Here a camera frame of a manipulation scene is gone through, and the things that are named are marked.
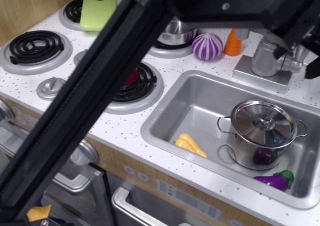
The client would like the silver oven door handle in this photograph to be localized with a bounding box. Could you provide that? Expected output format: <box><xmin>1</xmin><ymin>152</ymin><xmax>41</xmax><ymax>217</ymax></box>
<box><xmin>52</xmin><ymin>173</ymin><xmax>91</xmax><ymax>196</ymax></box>

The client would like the silver oven front knob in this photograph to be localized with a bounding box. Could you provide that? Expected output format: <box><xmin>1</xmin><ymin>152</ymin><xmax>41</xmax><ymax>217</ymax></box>
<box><xmin>69</xmin><ymin>139</ymin><xmax>99</xmax><ymax>166</ymax></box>

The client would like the purple white toy onion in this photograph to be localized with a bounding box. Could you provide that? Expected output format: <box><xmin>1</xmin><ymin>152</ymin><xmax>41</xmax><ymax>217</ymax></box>
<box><xmin>192</xmin><ymin>33</ymin><xmax>223</xmax><ymax>61</ymax></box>

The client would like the back right black burner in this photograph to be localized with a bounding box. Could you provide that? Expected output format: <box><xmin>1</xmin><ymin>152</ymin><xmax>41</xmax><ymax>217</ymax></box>
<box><xmin>147</xmin><ymin>33</ymin><xmax>198</xmax><ymax>59</ymax></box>

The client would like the silver stovetop knob middle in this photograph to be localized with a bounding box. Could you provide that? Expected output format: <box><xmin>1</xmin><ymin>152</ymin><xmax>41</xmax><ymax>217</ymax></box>
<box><xmin>73</xmin><ymin>49</ymin><xmax>88</xmax><ymax>67</ymax></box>

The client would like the yellow cloth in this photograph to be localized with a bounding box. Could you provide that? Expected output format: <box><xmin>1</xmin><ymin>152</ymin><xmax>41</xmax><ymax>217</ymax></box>
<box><xmin>26</xmin><ymin>205</ymin><xmax>51</xmax><ymax>222</ymax></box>

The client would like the back left black burner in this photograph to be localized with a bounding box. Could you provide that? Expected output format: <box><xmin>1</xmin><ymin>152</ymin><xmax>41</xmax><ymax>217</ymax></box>
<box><xmin>58</xmin><ymin>0</ymin><xmax>84</xmax><ymax>31</ymax></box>

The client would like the silver dishwasher door handle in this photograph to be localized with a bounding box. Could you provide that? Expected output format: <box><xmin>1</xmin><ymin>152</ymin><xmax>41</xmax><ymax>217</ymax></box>
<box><xmin>111</xmin><ymin>187</ymin><xmax>166</xmax><ymax>225</ymax></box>

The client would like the black burner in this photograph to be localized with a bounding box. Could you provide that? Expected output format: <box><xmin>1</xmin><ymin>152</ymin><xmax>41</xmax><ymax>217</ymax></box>
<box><xmin>104</xmin><ymin>62</ymin><xmax>164</xmax><ymax>115</ymax></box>
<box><xmin>0</xmin><ymin>31</ymin><xmax>73</xmax><ymax>75</ymax></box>
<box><xmin>147</xmin><ymin>33</ymin><xmax>198</xmax><ymax>59</ymax></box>
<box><xmin>58</xmin><ymin>0</ymin><xmax>84</xmax><ymax>31</ymax></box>

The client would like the silver faucet lever handle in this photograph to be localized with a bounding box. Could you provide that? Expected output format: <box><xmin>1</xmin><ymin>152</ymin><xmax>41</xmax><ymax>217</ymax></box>
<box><xmin>275</xmin><ymin>45</ymin><xmax>310</xmax><ymax>74</ymax></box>

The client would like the purple toy eggplant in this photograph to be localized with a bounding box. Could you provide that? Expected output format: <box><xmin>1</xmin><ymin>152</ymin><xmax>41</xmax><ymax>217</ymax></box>
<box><xmin>253</xmin><ymin>170</ymin><xmax>295</xmax><ymax>191</ymax></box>

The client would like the green toy cutting board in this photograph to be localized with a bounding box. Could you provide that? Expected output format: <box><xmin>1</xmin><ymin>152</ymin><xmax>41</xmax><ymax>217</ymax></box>
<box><xmin>79</xmin><ymin>0</ymin><xmax>117</xmax><ymax>32</ymax></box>

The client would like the silver stovetop knob front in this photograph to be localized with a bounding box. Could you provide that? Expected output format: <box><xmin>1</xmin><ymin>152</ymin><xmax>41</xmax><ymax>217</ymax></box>
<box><xmin>36</xmin><ymin>77</ymin><xmax>66</xmax><ymax>101</ymax></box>

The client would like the silver far left knob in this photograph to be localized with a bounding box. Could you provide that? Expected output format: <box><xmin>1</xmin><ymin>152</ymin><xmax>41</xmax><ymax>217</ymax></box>
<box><xmin>0</xmin><ymin>100</ymin><xmax>15</xmax><ymax>122</ymax></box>

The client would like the front right black burner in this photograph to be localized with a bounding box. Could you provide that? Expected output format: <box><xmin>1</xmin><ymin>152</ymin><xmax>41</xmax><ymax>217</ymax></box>
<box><xmin>104</xmin><ymin>62</ymin><xmax>164</xmax><ymax>115</ymax></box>

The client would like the steel pot with lid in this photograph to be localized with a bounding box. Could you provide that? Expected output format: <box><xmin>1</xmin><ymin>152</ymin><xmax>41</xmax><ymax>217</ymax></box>
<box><xmin>218</xmin><ymin>100</ymin><xmax>308</xmax><ymax>170</ymax></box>

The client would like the silver toy faucet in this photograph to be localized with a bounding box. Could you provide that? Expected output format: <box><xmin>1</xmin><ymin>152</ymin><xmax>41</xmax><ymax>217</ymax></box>
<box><xmin>232</xmin><ymin>37</ymin><xmax>294</xmax><ymax>94</ymax></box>

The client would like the orange toy carrot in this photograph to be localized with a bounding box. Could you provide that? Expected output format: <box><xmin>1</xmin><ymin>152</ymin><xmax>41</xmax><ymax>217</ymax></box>
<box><xmin>224</xmin><ymin>28</ymin><xmax>242</xmax><ymax>56</ymax></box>

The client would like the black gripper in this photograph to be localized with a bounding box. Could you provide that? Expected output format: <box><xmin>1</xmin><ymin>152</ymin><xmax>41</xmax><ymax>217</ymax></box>
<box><xmin>267</xmin><ymin>0</ymin><xmax>320</xmax><ymax>79</ymax></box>

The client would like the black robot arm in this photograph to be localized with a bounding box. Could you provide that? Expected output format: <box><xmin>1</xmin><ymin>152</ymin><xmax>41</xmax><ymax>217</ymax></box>
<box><xmin>0</xmin><ymin>0</ymin><xmax>320</xmax><ymax>225</ymax></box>

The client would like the grey toy sink basin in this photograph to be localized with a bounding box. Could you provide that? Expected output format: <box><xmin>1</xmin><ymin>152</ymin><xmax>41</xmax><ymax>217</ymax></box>
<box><xmin>141</xmin><ymin>71</ymin><xmax>320</xmax><ymax>209</ymax></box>

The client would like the silver stovetop knob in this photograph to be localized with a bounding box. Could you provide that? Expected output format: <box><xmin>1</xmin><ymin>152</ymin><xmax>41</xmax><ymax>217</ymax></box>
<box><xmin>73</xmin><ymin>49</ymin><xmax>88</xmax><ymax>67</ymax></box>
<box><xmin>36</xmin><ymin>77</ymin><xmax>66</xmax><ymax>101</ymax></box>

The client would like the small steel saucepan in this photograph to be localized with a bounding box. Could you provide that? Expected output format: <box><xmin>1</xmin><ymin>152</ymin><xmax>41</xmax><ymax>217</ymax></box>
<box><xmin>157</xmin><ymin>17</ymin><xmax>198</xmax><ymax>46</ymax></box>

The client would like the front left black burner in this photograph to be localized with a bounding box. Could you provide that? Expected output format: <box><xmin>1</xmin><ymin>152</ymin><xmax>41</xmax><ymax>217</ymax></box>
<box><xmin>0</xmin><ymin>31</ymin><xmax>73</xmax><ymax>75</ymax></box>

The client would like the red toy pepper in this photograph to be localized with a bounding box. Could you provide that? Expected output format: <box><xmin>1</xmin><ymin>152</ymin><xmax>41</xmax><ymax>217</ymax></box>
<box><xmin>124</xmin><ymin>67</ymin><xmax>140</xmax><ymax>85</ymax></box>

